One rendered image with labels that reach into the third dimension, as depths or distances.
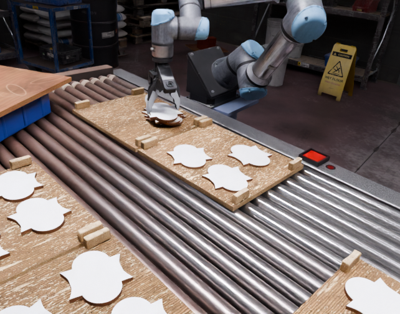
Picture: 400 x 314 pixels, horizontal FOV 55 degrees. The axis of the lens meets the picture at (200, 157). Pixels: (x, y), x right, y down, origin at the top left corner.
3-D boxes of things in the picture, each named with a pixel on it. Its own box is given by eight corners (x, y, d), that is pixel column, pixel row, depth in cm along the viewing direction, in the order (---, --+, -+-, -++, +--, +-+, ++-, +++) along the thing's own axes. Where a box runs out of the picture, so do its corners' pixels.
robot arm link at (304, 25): (255, 76, 179) (327, -13, 131) (260, 105, 173) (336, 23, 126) (231, 74, 175) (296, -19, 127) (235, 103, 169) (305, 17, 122)
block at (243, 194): (244, 194, 108) (245, 185, 106) (250, 197, 106) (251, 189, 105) (230, 202, 104) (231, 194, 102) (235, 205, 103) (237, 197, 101)
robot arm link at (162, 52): (176, 46, 132) (153, 47, 129) (176, 59, 135) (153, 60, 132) (169, 40, 138) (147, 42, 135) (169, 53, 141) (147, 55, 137)
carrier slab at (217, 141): (210, 126, 149) (210, 122, 149) (303, 169, 125) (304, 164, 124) (137, 153, 127) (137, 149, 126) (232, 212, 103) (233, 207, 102)
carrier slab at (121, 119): (144, 95, 174) (144, 91, 173) (209, 126, 150) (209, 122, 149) (72, 113, 152) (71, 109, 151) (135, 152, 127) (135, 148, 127)
